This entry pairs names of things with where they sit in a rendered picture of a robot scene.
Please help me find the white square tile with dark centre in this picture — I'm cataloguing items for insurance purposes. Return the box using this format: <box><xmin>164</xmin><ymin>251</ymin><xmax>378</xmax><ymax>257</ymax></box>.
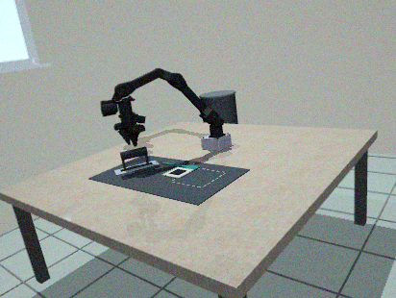
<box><xmin>162</xmin><ymin>167</ymin><xmax>194</xmax><ymax>179</ymax></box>

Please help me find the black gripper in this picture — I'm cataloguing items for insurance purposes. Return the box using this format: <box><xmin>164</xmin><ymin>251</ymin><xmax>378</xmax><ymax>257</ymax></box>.
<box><xmin>113</xmin><ymin>112</ymin><xmax>145</xmax><ymax>147</ymax></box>

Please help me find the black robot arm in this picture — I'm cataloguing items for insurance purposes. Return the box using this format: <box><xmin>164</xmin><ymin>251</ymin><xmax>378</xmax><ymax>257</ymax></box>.
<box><xmin>100</xmin><ymin>68</ymin><xmax>226</xmax><ymax>138</ymax></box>

